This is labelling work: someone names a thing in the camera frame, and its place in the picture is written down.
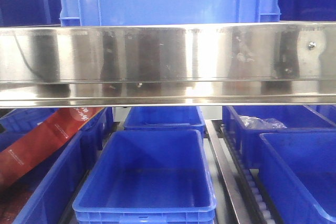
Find blue right rear bin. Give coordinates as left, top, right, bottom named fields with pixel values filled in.
left=222, top=105, right=335, bottom=169

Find blue left front bin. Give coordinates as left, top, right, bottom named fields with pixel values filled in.
left=1, top=132, right=96, bottom=223

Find clear plastic bag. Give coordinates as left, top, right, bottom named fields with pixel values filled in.
left=239, top=115, right=287, bottom=130

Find blue left rear bin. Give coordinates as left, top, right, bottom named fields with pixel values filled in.
left=1, top=108, right=113, bottom=150

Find blue centre rear bin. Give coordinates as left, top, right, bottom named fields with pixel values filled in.
left=123, top=106, right=205, bottom=137

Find blue centre front bin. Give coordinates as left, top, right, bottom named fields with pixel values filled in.
left=72, top=130, right=216, bottom=223

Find red paper bag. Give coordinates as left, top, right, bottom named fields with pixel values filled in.
left=1, top=107, right=103, bottom=191

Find blue right front bin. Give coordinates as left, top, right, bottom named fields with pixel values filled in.
left=259, top=132, right=335, bottom=223

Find white roller track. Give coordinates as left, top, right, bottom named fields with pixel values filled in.
left=220, top=124, right=276, bottom=223

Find blue bin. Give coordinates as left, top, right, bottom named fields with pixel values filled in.
left=222, top=105, right=335, bottom=169
left=259, top=132, right=335, bottom=223
left=1, top=108, right=113, bottom=150
left=72, top=130, right=216, bottom=223
left=1, top=132, right=96, bottom=223
left=123, top=106, right=205, bottom=137

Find stainless steel shelf beam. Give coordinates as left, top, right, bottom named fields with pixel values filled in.
left=1, top=22, right=335, bottom=108

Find steel shelf divider rail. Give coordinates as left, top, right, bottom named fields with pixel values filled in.
left=205, top=120, right=253, bottom=223

